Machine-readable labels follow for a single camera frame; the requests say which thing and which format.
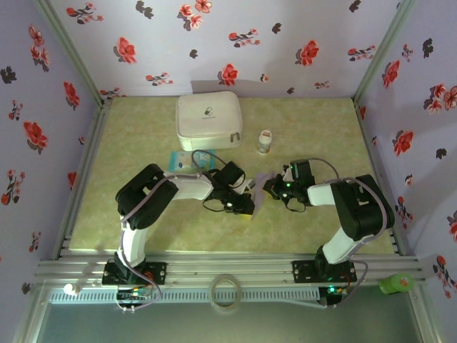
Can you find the purple paper sheet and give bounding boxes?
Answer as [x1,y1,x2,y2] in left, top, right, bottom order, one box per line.
[249,172,276,221]

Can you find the white pill bottle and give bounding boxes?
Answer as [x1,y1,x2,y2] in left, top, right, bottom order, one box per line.
[256,129,273,155]

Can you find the blue wet wipes packet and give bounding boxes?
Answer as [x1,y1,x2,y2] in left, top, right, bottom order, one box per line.
[169,150,217,172]

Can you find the white zip case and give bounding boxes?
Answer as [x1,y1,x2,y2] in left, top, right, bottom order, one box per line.
[174,90,245,152]

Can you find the clear tape roll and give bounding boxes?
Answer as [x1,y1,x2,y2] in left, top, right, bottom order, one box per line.
[209,274,245,316]

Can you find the green plastic container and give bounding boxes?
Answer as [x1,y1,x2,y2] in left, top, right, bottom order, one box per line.
[378,272,416,296]

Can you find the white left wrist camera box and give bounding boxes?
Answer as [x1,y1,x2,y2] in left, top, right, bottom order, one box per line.
[238,179,256,197]

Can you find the grey right arm cable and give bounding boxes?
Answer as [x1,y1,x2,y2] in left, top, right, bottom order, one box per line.
[308,158,397,310]

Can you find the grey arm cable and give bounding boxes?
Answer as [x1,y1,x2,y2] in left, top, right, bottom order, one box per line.
[119,149,229,314]
[308,158,397,310]

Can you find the grey left arm cable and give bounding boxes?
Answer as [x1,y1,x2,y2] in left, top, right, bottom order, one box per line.
[119,149,229,314]

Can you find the long aluminium frame rail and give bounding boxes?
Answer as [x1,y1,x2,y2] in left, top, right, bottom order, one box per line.
[34,254,428,287]

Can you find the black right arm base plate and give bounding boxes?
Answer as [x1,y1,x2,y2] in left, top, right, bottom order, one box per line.
[291,259,358,286]

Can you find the aluminium side rail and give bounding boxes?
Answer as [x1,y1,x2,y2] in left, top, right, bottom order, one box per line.
[353,98,408,257]
[52,98,116,261]

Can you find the grey slotted cable duct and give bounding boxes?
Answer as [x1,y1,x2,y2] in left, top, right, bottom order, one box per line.
[47,287,321,305]

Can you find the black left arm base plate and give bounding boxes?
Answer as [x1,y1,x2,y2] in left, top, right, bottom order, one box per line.
[102,262,168,286]

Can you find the aluminium corner post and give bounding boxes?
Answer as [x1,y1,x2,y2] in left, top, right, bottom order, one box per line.
[32,0,106,105]
[352,0,419,101]

